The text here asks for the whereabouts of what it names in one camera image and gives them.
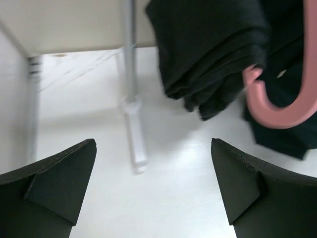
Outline black trousers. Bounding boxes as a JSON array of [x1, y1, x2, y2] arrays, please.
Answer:
[[145, 0, 269, 120], [244, 0, 317, 160]]

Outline left white rack foot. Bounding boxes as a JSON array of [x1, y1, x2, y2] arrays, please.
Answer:
[[121, 99, 148, 175]]

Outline black trousers on hanger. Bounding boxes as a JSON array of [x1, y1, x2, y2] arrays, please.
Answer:
[[244, 0, 317, 160]]

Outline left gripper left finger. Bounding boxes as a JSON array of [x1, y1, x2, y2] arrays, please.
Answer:
[[0, 139, 97, 238]]

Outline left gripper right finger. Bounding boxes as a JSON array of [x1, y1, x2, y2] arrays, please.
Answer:
[[211, 138, 317, 238]]

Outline left rack pole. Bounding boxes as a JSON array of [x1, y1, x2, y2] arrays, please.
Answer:
[[121, 0, 138, 104]]

